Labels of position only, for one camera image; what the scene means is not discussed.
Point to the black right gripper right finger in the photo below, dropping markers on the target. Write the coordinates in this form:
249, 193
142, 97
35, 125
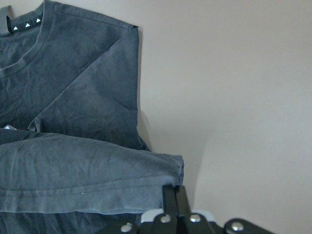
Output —
193, 221

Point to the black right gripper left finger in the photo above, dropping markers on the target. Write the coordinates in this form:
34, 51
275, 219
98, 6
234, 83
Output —
163, 220

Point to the black printed t-shirt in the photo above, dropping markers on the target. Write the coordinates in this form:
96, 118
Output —
71, 159

